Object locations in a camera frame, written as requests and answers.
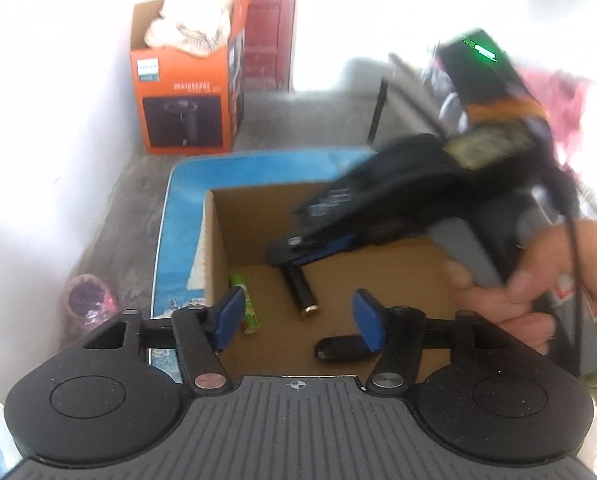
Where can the black metal frame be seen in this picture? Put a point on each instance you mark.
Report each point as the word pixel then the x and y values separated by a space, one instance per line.
pixel 378 110

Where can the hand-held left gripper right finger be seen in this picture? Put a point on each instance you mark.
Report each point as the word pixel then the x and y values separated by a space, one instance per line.
pixel 368 320

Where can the green lip balm stick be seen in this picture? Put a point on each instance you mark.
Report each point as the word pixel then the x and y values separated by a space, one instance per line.
pixel 251 317

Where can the pink bedding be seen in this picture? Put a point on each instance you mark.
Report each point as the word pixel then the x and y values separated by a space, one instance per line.
pixel 573 105

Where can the brown cardboard box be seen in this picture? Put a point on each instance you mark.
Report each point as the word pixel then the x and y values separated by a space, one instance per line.
pixel 268 350

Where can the orange appliance box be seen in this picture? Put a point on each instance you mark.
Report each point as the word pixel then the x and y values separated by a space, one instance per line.
pixel 178 67

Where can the bin with pink bag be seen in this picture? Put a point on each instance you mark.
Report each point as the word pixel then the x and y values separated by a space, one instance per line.
pixel 86 300

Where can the person's right hand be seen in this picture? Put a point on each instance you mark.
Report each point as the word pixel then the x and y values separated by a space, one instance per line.
pixel 503 310

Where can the black lipstick tube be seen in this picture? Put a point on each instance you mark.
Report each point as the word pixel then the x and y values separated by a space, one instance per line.
pixel 298 290

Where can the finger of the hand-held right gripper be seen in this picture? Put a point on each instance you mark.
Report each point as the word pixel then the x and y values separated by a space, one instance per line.
pixel 338 245

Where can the red door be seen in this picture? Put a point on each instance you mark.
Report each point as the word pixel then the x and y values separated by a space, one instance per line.
pixel 263 35

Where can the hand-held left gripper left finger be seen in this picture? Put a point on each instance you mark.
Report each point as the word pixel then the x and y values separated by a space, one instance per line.
pixel 228 317

